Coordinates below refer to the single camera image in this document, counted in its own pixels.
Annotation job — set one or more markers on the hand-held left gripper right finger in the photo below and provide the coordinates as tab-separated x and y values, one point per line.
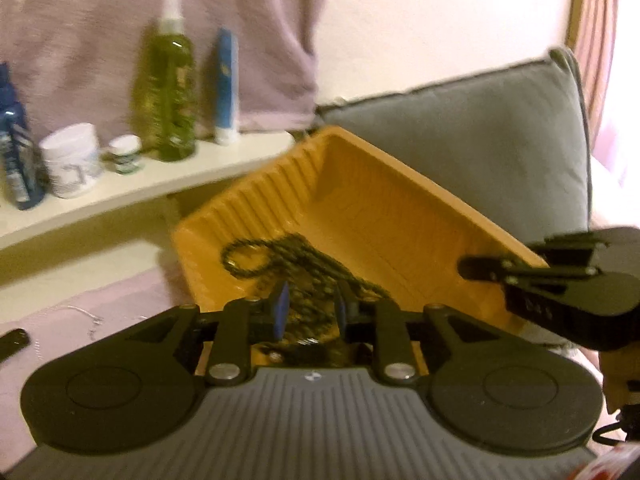
341	312

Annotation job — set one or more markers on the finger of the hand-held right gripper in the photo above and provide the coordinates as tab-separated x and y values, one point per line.
487	267

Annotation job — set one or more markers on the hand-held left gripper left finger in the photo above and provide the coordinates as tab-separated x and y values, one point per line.
281	310

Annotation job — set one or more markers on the orange ribbed plastic tray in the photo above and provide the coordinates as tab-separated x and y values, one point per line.
380	195

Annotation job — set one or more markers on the grey pillow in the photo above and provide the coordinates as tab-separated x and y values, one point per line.
475	125

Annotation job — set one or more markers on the cream wooden shelf unit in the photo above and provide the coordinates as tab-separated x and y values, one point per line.
175	175

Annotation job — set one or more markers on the small white-lidded jar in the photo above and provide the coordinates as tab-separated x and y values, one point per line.
125	156

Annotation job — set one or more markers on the blue and white tube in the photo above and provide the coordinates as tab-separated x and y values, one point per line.
226	90

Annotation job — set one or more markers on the green spray bottle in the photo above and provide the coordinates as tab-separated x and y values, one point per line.
167	95

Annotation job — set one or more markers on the white cream jar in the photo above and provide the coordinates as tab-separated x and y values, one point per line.
72	160

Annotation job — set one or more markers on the pink striped curtain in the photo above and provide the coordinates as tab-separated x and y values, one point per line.
610	35

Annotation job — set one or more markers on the black band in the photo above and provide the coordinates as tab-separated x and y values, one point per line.
12	342

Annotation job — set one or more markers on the dark blue spray bottle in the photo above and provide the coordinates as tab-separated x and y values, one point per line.
17	150

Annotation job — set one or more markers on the pink fleece towel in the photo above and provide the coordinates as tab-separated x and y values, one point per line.
75	35

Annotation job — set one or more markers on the curved wooden frame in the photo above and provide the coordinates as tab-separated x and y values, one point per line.
577	0

